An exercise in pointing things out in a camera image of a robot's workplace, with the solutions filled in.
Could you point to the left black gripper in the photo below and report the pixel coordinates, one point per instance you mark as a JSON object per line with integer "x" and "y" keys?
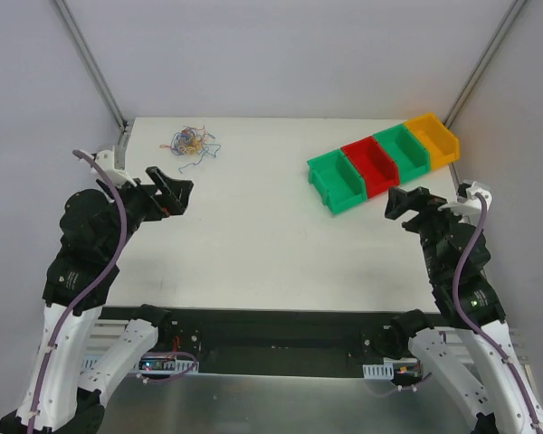
{"x": 158, "y": 197}

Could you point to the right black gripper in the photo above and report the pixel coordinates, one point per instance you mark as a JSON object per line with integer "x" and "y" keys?
{"x": 418, "y": 212}

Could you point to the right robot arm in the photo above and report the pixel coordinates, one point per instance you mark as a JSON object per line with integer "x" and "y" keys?
{"x": 497, "y": 396}

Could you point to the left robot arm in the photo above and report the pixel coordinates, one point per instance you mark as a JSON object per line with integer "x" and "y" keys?
{"x": 62, "y": 396}

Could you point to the far green bin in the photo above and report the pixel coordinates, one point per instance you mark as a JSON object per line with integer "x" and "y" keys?
{"x": 409, "y": 154}

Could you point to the green bin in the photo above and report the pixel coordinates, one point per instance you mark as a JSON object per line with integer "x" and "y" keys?
{"x": 339, "y": 184}
{"x": 409, "y": 154}

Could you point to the red bin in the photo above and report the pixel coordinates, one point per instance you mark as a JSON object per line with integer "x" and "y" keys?
{"x": 377, "y": 168}

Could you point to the yellow bin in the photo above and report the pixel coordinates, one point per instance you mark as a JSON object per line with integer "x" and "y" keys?
{"x": 442, "y": 145}

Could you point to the near green bin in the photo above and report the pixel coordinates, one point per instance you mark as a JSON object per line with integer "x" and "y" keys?
{"x": 339, "y": 184}

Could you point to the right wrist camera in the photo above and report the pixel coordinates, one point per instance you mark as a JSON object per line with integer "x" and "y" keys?
{"x": 468, "y": 199}

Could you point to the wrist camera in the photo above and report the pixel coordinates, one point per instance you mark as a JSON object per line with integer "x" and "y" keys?
{"x": 106, "y": 160}
{"x": 468, "y": 199}

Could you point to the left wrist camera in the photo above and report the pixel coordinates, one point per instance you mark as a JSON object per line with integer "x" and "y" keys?
{"x": 106, "y": 160}

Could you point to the right aluminium frame post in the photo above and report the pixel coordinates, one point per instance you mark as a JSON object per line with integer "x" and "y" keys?
{"x": 490, "y": 51}

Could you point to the aluminium frame post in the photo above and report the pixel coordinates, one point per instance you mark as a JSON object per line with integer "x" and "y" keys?
{"x": 490, "y": 51}
{"x": 62, "y": 9}

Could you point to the left aluminium frame post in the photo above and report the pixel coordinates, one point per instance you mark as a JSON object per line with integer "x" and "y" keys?
{"x": 62, "y": 9}

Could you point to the right white cable duct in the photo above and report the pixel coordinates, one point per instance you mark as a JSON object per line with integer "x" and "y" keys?
{"x": 378, "y": 372}

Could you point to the white cable duct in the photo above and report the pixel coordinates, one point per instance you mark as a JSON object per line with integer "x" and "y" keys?
{"x": 161, "y": 366}
{"x": 378, "y": 372}

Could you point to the left white cable duct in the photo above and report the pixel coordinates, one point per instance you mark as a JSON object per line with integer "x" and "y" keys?
{"x": 161, "y": 366}

